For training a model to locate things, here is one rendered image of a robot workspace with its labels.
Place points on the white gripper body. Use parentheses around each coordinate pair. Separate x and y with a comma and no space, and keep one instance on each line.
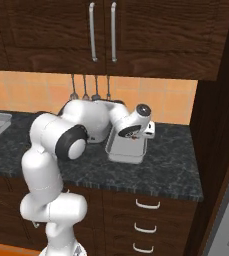
(149,128)

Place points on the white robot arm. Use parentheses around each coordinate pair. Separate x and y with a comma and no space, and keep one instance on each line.
(42,166)

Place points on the grey hanging kitchen tool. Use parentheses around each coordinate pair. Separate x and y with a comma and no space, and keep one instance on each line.
(85,90)
(96,91)
(108,90)
(73,90)

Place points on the dark wood tall side panel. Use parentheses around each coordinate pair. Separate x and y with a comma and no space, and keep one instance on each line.
(216,116)

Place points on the dark wood drawer front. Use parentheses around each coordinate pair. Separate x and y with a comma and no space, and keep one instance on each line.
(169,248)
(172,230)
(172,205)

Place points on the dark wood base cupboard door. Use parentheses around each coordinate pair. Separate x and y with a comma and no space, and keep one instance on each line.
(2,213)
(94,226)

